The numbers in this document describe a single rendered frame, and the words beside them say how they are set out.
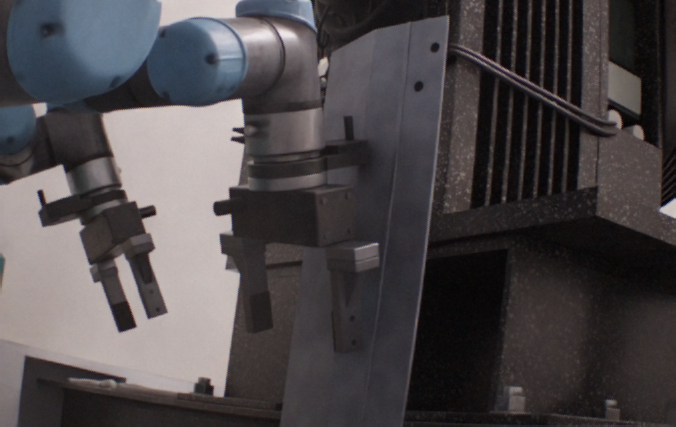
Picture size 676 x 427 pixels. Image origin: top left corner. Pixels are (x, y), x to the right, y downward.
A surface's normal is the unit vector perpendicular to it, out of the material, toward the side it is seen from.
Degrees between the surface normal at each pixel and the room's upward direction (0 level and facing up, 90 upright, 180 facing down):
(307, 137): 100
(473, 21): 90
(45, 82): 162
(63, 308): 90
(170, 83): 114
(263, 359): 90
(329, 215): 97
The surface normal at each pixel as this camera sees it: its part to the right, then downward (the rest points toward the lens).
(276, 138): -0.12, 0.13
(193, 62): -0.51, 0.15
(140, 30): 0.83, 0.11
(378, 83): -0.67, -0.27
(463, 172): 0.56, -0.13
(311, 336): -0.87, -0.23
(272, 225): -0.74, 0.15
